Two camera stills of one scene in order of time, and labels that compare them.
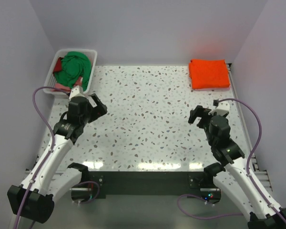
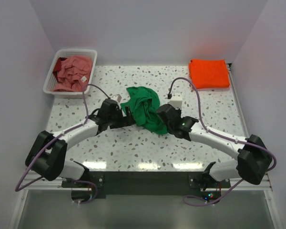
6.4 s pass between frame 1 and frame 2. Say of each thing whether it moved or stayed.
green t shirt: moved
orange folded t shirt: stayed
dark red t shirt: stayed
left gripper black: moved
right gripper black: moved
